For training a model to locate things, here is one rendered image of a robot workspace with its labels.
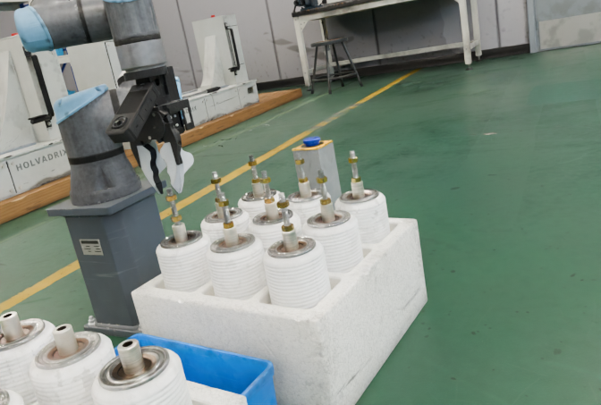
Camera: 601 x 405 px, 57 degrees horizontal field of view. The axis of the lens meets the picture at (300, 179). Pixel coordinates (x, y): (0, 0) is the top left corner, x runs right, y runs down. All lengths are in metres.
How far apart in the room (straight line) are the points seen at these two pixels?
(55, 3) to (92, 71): 2.48
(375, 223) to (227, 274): 0.29
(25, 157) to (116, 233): 1.73
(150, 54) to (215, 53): 3.55
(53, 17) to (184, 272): 0.48
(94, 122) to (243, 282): 0.50
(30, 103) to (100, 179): 1.93
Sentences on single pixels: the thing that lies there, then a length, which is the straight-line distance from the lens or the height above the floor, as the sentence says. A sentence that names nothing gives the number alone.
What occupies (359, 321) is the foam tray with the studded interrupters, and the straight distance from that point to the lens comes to 0.89.
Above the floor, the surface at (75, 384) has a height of 0.23.
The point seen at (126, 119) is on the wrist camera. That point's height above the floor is 0.48.
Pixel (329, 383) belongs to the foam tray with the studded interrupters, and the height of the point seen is 0.08.
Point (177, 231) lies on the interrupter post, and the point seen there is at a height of 0.27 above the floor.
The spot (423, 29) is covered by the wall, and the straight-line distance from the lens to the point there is 5.86.
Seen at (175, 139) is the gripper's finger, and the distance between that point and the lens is 0.92.
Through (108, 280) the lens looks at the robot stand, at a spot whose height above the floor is 0.13.
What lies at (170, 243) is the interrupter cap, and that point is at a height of 0.25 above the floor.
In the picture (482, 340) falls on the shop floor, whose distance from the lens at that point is 1.04.
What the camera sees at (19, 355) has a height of 0.24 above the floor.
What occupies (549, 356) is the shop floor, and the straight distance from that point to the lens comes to 1.01.
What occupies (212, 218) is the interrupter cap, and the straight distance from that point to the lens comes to 1.07.
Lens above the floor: 0.56
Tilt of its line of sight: 15 degrees down
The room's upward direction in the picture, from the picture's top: 11 degrees counter-clockwise
